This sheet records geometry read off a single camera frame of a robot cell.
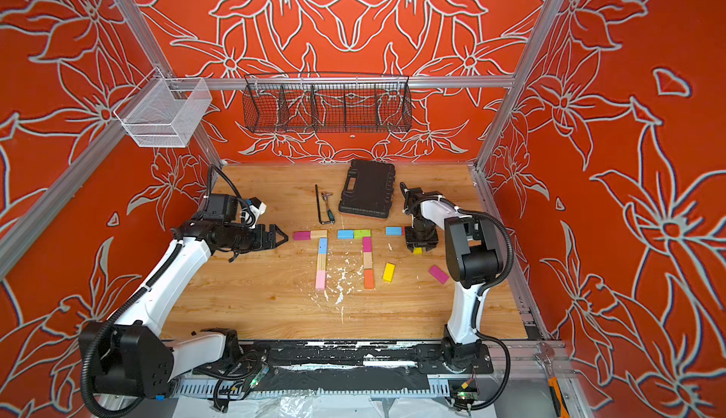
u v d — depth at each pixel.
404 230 0.97
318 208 1.06
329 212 1.03
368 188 1.05
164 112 0.92
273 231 0.72
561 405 0.66
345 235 0.98
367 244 0.96
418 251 0.92
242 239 0.67
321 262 0.90
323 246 0.93
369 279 0.87
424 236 0.82
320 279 0.85
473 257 0.52
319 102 1.00
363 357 0.74
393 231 0.98
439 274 0.89
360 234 0.98
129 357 0.39
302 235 0.99
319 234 0.98
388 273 0.88
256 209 0.74
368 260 0.90
